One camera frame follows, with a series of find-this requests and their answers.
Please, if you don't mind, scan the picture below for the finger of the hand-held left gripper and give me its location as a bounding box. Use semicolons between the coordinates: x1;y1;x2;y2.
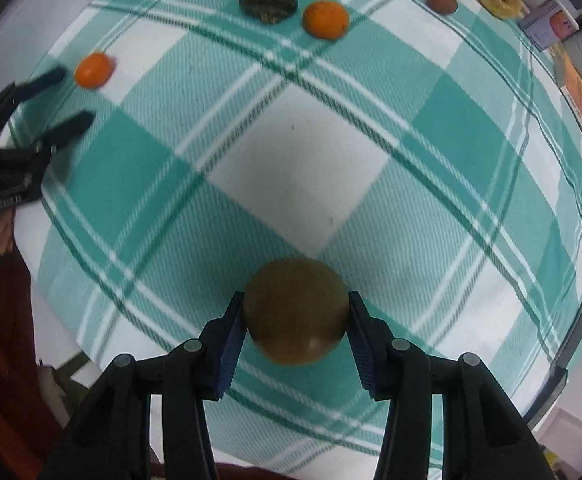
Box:
0;66;66;148
1;111;96;161

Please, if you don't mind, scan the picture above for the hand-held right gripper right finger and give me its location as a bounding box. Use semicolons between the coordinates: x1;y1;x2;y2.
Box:
347;291;557;480

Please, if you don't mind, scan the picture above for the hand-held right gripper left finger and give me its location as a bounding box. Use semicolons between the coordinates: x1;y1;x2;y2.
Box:
38;291;247;480

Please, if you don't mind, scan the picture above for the small orange tangerine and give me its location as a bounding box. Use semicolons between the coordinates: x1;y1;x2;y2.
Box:
302;0;350;41
74;52;116;90

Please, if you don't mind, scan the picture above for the green-brown round orange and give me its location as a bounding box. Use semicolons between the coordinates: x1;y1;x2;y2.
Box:
242;258;350;366

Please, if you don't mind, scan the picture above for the person's left hand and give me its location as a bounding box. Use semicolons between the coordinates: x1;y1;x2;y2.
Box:
0;207;18;256

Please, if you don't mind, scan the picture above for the green checked tablecloth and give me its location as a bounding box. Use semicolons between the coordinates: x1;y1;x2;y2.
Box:
1;0;582;476

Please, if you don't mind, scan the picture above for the black phone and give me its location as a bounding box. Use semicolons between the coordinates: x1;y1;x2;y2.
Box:
521;300;582;428

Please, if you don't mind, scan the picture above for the dark dried fruit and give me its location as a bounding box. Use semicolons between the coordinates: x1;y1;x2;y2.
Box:
238;0;299;26

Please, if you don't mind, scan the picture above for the purple canister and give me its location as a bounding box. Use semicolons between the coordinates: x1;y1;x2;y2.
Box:
517;0;579;52

